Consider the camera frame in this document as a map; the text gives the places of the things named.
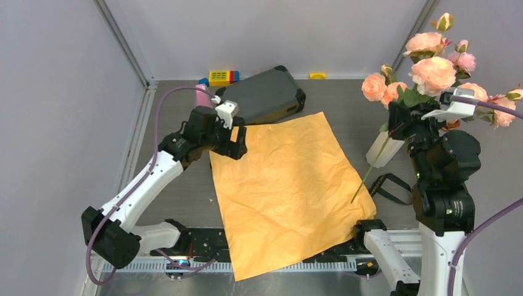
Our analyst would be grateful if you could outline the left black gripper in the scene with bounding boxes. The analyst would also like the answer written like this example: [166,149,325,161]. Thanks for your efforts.
[200,118,246,160]

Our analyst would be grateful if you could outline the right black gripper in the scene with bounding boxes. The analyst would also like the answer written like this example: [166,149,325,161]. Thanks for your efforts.
[387,99,448,179]

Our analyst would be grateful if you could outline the large peach rose stem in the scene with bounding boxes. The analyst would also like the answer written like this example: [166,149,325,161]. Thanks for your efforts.
[402,12,456,107]

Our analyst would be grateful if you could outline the orange flower bouquet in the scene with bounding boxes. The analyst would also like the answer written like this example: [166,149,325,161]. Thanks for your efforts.
[210,112,377,281]

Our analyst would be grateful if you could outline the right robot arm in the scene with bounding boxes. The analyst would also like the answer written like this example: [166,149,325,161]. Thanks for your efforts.
[352,102,481,295]

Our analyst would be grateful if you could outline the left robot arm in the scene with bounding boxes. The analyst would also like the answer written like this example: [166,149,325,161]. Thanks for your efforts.
[81,101,247,269]

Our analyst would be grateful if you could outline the white ribbed vase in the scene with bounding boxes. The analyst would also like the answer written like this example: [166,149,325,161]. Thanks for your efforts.
[366,131,405,168]

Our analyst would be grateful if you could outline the dark grey hard case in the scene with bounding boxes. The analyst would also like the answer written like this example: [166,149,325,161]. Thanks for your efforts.
[215,65,306,125]

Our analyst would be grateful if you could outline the red blue toy block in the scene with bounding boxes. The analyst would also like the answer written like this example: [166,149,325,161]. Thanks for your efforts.
[229,70,240,84]

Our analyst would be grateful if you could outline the yellow toy block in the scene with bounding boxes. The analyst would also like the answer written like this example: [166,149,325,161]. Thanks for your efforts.
[208,71,234,87]

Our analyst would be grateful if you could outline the small yellow toy piece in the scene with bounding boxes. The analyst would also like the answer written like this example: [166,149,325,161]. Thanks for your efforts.
[309,72,326,80]

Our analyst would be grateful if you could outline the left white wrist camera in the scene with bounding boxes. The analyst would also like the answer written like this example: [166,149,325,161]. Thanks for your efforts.
[211,96,239,130]

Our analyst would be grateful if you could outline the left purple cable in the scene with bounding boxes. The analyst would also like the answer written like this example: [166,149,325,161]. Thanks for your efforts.
[84,86,220,287]

